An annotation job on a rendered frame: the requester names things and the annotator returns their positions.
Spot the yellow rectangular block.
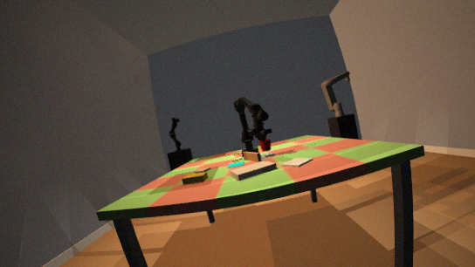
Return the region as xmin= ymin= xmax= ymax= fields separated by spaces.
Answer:
xmin=182 ymin=172 xmax=208 ymax=185

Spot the red cup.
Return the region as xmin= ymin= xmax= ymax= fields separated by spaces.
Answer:
xmin=259 ymin=139 xmax=272 ymax=152

